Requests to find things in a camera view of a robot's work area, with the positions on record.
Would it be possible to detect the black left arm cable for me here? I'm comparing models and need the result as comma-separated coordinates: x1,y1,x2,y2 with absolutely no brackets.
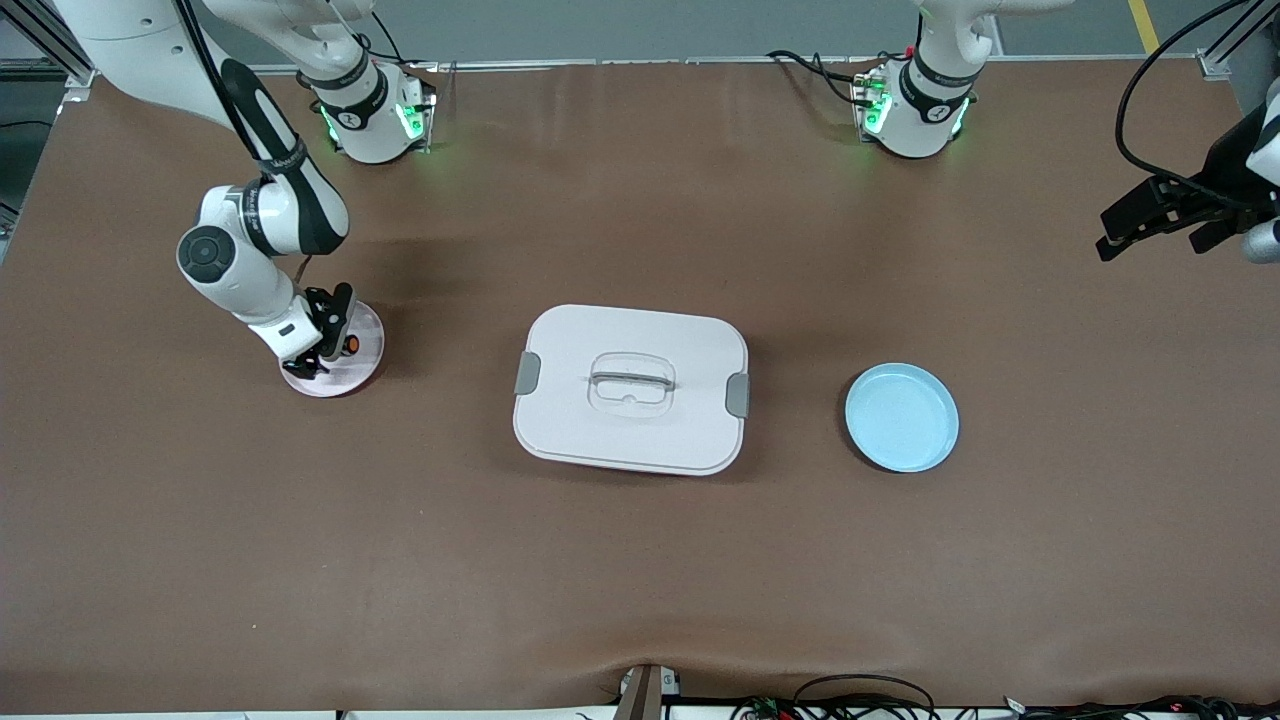
1115,0,1251,211

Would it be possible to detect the pink round plate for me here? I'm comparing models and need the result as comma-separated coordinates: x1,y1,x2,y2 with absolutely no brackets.
280,300,386,399

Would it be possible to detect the black base power cable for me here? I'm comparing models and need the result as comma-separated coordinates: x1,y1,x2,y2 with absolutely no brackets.
767,50,871,106

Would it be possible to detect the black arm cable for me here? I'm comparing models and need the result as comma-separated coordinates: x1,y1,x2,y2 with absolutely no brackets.
175,0,271,176
1115,0,1251,211

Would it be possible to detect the metal table edge bracket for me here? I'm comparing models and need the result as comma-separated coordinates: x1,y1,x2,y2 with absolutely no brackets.
615,663,683,720

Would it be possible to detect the translucent lid handle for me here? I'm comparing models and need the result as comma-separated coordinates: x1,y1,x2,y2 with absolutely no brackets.
585,352,679,416

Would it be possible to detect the blue round plate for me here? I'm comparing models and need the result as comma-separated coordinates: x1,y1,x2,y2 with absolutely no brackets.
845,362,959,473

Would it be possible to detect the aluminium table edge rail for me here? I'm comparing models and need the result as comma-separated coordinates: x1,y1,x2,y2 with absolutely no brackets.
95,55,1201,76

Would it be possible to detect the white lidded storage box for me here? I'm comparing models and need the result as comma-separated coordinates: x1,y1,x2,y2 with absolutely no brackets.
512,304,751,477

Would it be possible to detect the aluminium frame post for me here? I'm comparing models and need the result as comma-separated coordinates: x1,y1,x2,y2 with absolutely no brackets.
0,0,136,101
1197,0,1280,81

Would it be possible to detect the black looped cable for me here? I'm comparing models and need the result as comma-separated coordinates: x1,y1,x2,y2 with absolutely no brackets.
793,674,938,720

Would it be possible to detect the black floor cable bundle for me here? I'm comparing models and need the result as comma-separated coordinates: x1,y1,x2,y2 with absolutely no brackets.
1000,694,1280,720

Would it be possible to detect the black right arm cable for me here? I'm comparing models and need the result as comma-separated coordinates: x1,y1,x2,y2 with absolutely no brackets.
175,0,271,176

